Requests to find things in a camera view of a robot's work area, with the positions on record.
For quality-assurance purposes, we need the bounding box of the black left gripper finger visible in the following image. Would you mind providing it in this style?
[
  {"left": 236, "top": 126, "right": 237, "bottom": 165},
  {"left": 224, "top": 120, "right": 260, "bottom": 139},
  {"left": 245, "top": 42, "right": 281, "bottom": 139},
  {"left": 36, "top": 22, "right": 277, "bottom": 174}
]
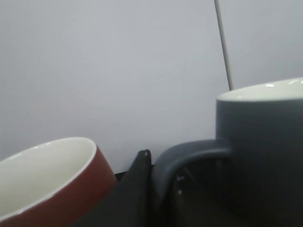
[{"left": 73, "top": 149, "right": 151, "bottom": 227}]

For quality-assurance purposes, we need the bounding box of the grey ceramic mug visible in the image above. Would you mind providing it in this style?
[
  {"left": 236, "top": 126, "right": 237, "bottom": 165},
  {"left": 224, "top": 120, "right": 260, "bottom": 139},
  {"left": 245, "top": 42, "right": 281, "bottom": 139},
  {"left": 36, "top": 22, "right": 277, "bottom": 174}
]
[{"left": 151, "top": 78, "right": 303, "bottom": 227}]

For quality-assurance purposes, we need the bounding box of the red-brown ceramic mug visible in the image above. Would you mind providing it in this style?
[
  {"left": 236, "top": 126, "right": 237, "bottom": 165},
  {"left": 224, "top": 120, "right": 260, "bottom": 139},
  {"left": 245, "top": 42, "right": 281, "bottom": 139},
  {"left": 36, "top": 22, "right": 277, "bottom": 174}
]
[{"left": 0, "top": 137, "right": 117, "bottom": 227}]

